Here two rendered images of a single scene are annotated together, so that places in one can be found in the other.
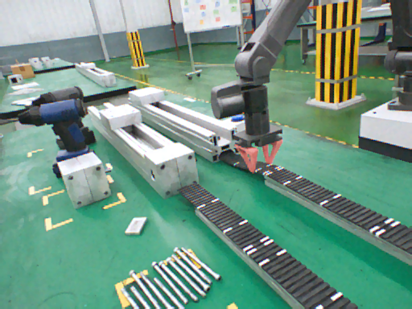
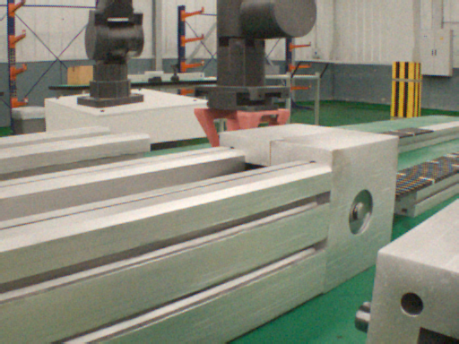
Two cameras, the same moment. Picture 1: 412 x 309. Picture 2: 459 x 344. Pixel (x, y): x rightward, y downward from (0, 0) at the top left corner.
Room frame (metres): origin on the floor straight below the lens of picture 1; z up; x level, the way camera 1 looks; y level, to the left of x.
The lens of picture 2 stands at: (0.89, 0.40, 0.92)
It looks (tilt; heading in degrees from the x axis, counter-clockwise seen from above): 13 degrees down; 253
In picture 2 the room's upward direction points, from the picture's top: straight up
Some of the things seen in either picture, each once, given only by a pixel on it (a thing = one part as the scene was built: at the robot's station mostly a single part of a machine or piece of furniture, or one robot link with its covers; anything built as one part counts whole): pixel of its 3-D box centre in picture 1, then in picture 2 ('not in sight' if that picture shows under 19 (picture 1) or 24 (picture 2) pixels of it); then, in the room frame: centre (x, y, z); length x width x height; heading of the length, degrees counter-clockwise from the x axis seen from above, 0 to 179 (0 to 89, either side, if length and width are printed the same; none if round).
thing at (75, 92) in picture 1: (61, 121); not in sight; (1.16, 0.51, 0.89); 0.20 x 0.08 x 0.22; 137
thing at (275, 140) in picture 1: (263, 150); (232, 129); (0.71, -0.14, 0.85); 0.07 x 0.07 x 0.09; 26
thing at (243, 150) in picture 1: (255, 153); (248, 131); (0.70, -0.12, 0.85); 0.07 x 0.07 x 0.09; 26
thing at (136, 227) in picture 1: (136, 226); not in sight; (0.56, 0.17, 0.78); 0.05 x 0.03 x 0.01; 168
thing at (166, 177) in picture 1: (175, 167); (296, 193); (0.73, 0.08, 0.83); 0.12 x 0.09 x 0.10; 116
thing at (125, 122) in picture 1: (121, 119); not in sight; (1.13, 0.29, 0.87); 0.16 x 0.11 x 0.07; 26
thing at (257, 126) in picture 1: (257, 124); (240, 70); (0.71, -0.13, 0.92); 0.10 x 0.07 x 0.07; 116
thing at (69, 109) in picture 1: (56, 140); not in sight; (0.93, 0.44, 0.89); 0.20 x 0.08 x 0.22; 103
